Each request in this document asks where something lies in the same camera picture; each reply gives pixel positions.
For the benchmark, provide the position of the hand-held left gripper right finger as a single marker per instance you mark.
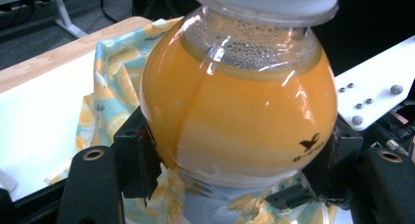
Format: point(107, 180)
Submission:
point(342, 165)

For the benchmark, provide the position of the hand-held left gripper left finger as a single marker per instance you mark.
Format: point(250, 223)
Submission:
point(137, 158)

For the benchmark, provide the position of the lemon print cloth bag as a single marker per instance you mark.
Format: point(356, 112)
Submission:
point(107, 87)

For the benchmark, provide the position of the orange juice bottle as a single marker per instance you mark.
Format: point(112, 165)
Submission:
point(244, 119)

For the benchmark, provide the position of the white metal stand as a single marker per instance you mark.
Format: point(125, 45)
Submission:
point(63, 17)

